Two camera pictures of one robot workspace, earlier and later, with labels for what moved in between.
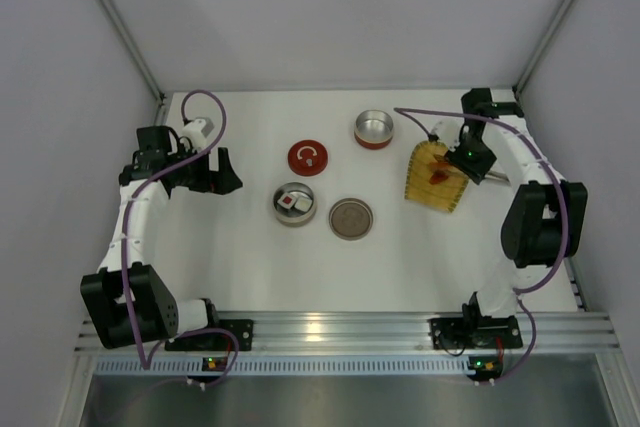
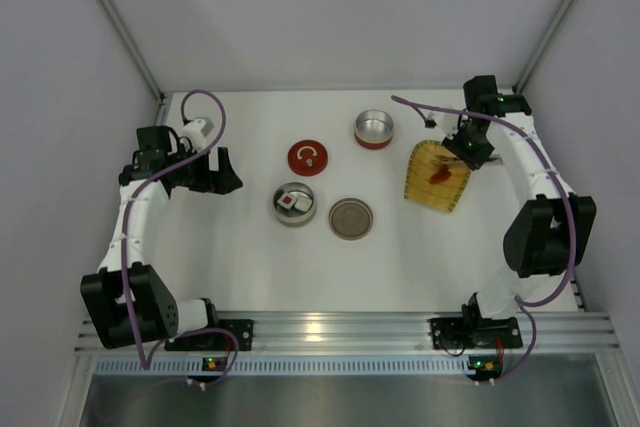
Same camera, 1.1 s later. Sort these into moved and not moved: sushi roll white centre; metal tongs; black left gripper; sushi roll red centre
Moved: metal tongs
Not moved: sushi roll red centre; black left gripper; sushi roll white centre
